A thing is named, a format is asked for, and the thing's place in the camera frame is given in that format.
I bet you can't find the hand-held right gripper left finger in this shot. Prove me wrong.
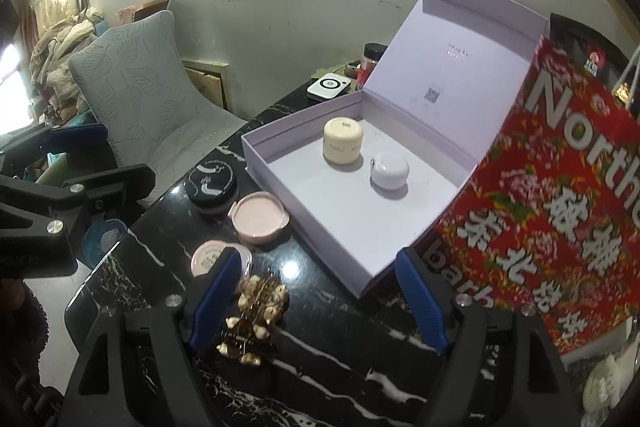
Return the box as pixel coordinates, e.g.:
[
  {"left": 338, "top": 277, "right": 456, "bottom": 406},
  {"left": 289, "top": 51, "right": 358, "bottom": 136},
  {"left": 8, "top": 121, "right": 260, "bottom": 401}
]
[{"left": 65, "top": 247, "right": 243, "bottom": 427}]

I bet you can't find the red floral bag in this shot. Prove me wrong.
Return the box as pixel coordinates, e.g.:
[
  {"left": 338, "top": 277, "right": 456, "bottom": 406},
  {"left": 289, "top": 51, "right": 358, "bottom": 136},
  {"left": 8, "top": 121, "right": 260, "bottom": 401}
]
[{"left": 432, "top": 34, "right": 640, "bottom": 355}]

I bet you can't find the gold flower hair clip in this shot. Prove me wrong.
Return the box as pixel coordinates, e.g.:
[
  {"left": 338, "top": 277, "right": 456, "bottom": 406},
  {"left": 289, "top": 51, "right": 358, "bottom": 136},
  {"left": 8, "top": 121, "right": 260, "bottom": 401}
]
[
  {"left": 236, "top": 274, "right": 291, "bottom": 325},
  {"left": 216, "top": 314, "right": 281, "bottom": 367}
]

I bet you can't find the wooden board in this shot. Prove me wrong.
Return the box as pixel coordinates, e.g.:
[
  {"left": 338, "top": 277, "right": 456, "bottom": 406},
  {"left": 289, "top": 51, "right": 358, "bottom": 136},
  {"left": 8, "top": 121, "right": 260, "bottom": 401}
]
[{"left": 181, "top": 59, "right": 231, "bottom": 112}]

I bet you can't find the gold framed picture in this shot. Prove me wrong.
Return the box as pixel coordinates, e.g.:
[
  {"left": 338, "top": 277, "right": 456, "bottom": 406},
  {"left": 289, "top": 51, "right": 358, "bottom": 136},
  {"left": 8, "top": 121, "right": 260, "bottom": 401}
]
[{"left": 602, "top": 0, "right": 640, "bottom": 42}]

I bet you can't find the grey leaf-pattern chair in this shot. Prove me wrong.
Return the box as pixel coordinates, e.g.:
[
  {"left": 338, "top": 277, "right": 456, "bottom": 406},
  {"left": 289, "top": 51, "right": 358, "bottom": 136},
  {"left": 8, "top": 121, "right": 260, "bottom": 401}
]
[{"left": 67, "top": 9, "right": 248, "bottom": 208}]

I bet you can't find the cream round jar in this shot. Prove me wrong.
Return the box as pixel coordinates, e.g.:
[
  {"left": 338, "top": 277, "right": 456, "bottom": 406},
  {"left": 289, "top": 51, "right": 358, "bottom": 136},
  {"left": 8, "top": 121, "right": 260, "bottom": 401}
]
[{"left": 322, "top": 117, "right": 365, "bottom": 168}]

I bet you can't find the lavender gift box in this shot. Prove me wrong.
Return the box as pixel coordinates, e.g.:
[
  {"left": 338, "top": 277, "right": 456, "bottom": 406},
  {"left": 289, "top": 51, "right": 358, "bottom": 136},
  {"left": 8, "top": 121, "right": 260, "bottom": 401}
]
[{"left": 241, "top": 0, "right": 551, "bottom": 298}]

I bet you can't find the blue basin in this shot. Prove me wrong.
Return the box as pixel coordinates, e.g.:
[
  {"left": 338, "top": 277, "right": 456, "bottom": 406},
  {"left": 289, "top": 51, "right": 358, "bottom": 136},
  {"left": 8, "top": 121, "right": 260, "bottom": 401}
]
[{"left": 82, "top": 218, "right": 128, "bottom": 268}]

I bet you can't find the cardboard box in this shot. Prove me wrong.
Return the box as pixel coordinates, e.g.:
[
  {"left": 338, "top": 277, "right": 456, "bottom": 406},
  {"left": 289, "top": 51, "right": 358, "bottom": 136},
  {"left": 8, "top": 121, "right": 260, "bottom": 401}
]
[{"left": 117, "top": 0, "right": 171, "bottom": 28}]

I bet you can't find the black cushion compact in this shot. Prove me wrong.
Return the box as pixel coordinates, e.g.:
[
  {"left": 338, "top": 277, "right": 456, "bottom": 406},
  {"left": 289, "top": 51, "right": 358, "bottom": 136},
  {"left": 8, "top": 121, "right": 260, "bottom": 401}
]
[{"left": 186, "top": 164, "right": 237, "bottom": 220}]

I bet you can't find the white square device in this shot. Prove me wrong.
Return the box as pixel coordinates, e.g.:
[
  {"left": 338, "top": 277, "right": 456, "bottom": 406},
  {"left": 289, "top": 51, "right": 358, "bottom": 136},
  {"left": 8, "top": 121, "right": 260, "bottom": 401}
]
[{"left": 306, "top": 77, "right": 351, "bottom": 104}]

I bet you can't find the pale green figurine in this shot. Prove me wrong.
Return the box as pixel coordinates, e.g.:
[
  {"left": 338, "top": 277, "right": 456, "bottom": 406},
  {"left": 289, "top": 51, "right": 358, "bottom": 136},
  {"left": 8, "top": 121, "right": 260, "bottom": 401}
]
[{"left": 582, "top": 349, "right": 633, "bottom": 423}]

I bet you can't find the white round jar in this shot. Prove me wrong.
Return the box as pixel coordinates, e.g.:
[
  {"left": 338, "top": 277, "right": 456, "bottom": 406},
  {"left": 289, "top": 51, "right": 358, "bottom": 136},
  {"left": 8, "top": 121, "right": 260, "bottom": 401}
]
[{"left": 369, "top": 152, "right": 411, "bottom": 192}]

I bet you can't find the pink blush pot clear lid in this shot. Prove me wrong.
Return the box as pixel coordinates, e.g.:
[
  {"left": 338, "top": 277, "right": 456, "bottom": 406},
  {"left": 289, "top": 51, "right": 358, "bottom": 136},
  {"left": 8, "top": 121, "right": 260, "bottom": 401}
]
[{"left": 191, "top": 241, "right": 252, "bottom": 293}]

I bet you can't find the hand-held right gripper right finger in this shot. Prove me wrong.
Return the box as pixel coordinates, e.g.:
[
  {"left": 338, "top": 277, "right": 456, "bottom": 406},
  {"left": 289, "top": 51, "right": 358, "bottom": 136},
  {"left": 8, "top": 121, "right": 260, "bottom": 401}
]
[{"left": 395, "top": 247, "right": 596, "bottom": 427}]

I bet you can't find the green leaf-shaped coaster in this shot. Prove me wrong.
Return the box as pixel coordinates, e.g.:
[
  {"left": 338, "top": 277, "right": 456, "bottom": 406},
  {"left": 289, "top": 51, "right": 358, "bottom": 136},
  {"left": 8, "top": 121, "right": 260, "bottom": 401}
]
[{"left": 314, "top": 64, "right": 351, "bottom": 80}]

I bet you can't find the red jar black lid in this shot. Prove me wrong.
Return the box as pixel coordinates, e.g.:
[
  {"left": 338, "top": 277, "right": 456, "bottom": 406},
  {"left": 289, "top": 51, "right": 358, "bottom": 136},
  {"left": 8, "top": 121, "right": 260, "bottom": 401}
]
[{"left": 356, "top": 43, "right": 388, "bottom": 90}]

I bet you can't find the pile of clothes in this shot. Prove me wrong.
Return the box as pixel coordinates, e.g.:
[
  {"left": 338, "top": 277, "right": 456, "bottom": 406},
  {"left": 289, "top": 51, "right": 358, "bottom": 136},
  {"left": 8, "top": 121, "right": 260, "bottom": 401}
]
[{"left": 30, "top": 0, "right": 106, "bottom": 122}]

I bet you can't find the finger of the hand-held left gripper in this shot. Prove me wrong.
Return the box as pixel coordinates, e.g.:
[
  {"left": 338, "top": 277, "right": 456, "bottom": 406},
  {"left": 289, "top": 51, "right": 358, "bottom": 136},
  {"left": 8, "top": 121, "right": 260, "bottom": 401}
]
[
  {"left": 0, "top": 163, "right": 157, "bottom": 279},
  {"left": 0, "top": 124, "right": 109, "bottom": 158}
]

